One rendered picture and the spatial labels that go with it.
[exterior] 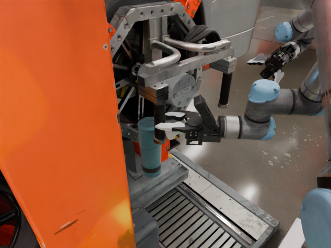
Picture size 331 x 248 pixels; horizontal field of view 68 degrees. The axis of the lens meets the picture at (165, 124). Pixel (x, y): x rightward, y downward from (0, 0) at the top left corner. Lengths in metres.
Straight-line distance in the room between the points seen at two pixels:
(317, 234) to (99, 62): 0.34
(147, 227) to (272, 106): 0.63
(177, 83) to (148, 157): 0.31
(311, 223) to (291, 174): 1.57
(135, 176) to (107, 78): 1.11
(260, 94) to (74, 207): 0.53
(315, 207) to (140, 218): 0.77
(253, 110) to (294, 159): 1.38
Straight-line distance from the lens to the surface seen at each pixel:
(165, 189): 1.47
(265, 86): 0.72
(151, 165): 1.00
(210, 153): 1.93
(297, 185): 1.89
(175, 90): 0.86
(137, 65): 1.11
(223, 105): 1.01
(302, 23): 1.11
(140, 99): 1.11
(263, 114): 0.74
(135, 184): 1.39
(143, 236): 1.00
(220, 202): 1.52
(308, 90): 0.74
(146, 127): 0.89
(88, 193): 0.41
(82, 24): 0.30
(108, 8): 0.91
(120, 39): 0.84
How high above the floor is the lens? 1.25
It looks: 34 degrees down
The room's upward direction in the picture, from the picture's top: straight up
